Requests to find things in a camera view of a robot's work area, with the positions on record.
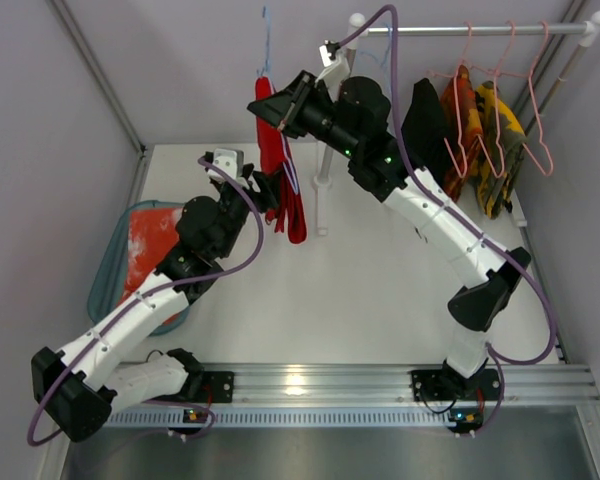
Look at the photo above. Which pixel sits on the orange white tie-dye trousers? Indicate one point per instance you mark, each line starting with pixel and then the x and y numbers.
pixel 151 235

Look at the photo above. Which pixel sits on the pink hanger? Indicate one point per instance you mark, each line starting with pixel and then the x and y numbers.
pixel 494 74
pixel 461 170
pixel 545 170

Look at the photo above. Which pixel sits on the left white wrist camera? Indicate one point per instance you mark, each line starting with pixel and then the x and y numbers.
pixel 229 161

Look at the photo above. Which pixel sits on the teal plastic bin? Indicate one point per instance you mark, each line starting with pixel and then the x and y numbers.
pixel 108 286

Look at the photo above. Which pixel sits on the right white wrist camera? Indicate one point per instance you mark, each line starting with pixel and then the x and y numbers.
pixel 335 65

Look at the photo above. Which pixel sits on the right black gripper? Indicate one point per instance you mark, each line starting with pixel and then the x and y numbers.
pixel 294 105

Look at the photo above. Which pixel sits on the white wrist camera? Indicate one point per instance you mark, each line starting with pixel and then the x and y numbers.
pixel 335 65
pixel 229 161

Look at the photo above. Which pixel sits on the red trousers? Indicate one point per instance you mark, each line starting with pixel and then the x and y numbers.
pixel 276 161

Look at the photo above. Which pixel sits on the orange camouflage trousers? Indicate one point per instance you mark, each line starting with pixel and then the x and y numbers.
pixel 472 134

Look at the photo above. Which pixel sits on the light blue hanger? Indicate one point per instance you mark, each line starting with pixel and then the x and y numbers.
pixel 265 72
pixel 382 61

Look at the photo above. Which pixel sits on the yellow camouflage trousers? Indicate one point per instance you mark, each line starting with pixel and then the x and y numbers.
pixel 504 140

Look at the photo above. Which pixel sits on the aluminium mounting rail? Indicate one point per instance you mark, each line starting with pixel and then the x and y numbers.
pixel 330 385

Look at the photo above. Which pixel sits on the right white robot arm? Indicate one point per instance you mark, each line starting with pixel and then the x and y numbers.
pixel 355 124

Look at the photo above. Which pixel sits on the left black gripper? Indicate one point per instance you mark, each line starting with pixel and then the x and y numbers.
pixel 250 181

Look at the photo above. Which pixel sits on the grey slotted cable duct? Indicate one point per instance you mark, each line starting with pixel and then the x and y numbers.
pixel 304 417

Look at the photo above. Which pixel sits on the white metal clothes rack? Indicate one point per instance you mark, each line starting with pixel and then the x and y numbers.
pixel 588 31

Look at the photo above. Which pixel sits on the black trousers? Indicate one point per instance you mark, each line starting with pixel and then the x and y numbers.
pixel 425 131

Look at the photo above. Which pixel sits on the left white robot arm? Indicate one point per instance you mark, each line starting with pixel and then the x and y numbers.
pixel 82 384

